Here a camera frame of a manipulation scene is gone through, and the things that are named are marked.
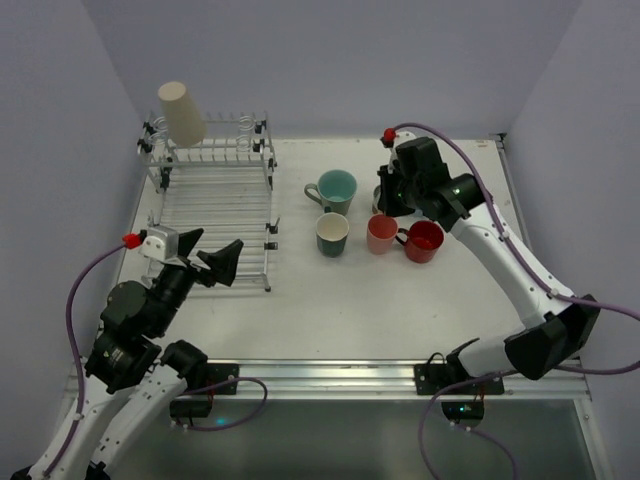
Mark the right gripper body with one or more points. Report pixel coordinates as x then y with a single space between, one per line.
388 189

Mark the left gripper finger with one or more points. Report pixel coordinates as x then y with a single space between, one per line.
187 241
222 264

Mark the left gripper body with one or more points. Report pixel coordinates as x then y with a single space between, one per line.
192 265

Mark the pink tumbler cup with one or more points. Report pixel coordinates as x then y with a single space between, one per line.
381 233

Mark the red mug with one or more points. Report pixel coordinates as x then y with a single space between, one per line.
421 241

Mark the sage green mug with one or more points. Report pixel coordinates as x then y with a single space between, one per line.
335 189

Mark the dark green mug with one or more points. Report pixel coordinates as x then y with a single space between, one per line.
332 231

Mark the beige tumbler cup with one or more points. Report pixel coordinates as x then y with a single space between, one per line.
183 119

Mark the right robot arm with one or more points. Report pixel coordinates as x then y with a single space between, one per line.
554 323

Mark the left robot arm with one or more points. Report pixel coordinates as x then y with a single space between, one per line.
127 379

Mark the metal dish rack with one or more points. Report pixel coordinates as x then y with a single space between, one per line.
223 184

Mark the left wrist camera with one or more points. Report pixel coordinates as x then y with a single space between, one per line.
161 244

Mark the aluminium rail frame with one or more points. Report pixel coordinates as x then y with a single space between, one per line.
349 329

